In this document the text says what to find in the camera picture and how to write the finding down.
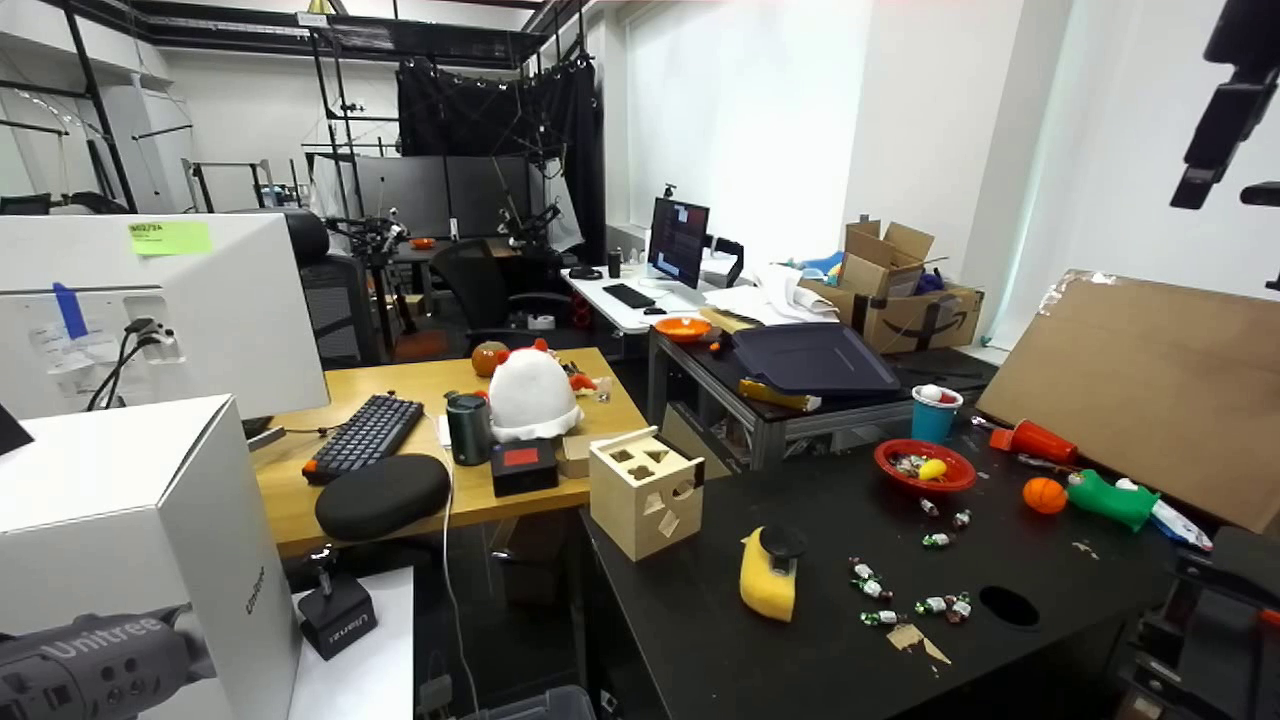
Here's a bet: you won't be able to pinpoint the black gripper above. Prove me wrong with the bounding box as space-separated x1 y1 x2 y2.
1170 0 1280 213

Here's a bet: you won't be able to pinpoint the brown cardboard board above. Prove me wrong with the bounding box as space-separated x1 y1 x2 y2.
977 269 1280 536

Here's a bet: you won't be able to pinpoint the closed cardboard box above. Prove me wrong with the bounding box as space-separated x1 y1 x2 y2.
862 281 989 360

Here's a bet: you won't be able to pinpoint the open cardboard box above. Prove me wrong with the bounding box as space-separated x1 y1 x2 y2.
796 214 939 321

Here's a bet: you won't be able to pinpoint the orange red toy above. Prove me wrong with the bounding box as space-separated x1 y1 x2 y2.
983 417 1081 472

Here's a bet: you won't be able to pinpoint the green bottle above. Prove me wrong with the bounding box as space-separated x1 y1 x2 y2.
1063 462 1162 536

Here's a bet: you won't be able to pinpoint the white blue tube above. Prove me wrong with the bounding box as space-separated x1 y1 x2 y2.
1147 490 1221 554

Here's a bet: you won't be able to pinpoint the teal cup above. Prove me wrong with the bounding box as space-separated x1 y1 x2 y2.
909 379 970 448

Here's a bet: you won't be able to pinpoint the orange fruit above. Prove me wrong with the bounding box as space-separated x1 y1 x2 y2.
1021 472 1074 518

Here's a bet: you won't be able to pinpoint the red bowl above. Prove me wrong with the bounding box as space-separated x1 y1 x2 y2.
872 436 982 507

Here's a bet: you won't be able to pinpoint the black orange clamp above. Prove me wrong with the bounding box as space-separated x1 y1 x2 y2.
1172 551 1280 637

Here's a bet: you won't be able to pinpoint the navy plastic storage bin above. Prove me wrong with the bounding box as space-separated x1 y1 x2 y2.
726 321 914 405

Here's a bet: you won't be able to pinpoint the black desk device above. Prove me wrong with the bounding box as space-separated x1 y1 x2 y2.
700 232 753 290

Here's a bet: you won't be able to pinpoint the brown oblong object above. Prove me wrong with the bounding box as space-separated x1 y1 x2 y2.
735 376 829 417

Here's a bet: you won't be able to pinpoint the black computer screen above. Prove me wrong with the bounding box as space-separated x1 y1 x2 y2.
644 190 715 290

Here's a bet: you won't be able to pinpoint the orange bowl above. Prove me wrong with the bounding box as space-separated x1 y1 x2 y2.
654 313 726 350

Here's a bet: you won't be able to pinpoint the small black keyboard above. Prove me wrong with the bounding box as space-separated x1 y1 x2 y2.
601 281 668 317

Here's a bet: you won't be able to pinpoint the wooden shape sorter box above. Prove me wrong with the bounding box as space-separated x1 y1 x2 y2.
584 425 714 564

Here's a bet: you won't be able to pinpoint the small tan box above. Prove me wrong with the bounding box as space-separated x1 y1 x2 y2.
557 431 601 479

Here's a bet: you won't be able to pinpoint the black mesh curtain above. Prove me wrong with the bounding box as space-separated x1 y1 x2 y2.
395 52 610 165

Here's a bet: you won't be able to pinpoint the white hard hat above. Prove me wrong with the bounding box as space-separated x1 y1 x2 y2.
485 338 589 448

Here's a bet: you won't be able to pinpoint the black office chair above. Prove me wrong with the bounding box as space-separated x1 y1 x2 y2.
283 208 391 373
431 237 592 350

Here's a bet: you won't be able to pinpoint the orange ball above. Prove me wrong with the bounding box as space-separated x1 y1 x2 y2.
467 335 517 382

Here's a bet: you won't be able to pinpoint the black red small box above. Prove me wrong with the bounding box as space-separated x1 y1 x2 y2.
489 436 563 501

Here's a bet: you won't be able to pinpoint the dark mug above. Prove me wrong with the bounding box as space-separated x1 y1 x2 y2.
443 387 499 466

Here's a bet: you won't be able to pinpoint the wooden desk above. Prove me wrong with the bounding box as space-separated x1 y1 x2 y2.
252 343 654 554

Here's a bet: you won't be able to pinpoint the black chair headrest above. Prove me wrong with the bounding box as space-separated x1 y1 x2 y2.
311 453 458 545

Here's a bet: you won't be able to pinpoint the black joystick base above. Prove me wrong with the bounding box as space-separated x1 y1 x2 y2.
293 538 385 664

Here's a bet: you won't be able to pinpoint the green sticky note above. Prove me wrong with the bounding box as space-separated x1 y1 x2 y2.
127 220 216 262

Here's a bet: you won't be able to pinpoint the blue clip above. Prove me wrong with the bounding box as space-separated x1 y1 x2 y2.
52 281 91 343

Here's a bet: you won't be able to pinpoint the white box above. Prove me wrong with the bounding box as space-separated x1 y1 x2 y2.
0 392 301 720

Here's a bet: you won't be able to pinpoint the grey Unitree device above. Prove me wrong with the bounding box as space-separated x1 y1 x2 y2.
0 608 216 720

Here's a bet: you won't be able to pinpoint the thin white cable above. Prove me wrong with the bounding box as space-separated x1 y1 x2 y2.
436 490 472 695

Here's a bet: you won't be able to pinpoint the black monitor cables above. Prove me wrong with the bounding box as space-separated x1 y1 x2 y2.
84 317 182 417

